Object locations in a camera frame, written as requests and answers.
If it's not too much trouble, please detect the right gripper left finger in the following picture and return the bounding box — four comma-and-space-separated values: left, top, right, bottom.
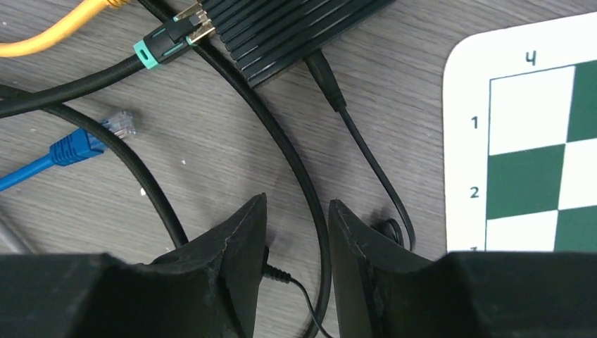
1, 194, 268, 337

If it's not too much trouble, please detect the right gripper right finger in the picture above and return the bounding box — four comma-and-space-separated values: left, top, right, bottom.
328, 200, 596, 337

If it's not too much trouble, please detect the long black cable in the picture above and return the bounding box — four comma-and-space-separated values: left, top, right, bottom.
0, 0, 333, 338

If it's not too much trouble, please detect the blue ethernet cable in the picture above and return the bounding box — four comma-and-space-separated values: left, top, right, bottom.
0, 110, 137, 193

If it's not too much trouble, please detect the black power adapter with cord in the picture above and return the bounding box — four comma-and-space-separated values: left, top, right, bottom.
262, 49, 416, 337

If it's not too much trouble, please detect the small black blue switch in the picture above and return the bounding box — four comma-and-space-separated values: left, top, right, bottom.
201, 0, 390, 88

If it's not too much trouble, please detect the yellow ethernet cable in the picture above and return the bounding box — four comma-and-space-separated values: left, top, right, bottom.
0, 0, 132, 59

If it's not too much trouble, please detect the green white chessboard mat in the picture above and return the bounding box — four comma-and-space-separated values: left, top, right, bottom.
442, 13, 596, 251

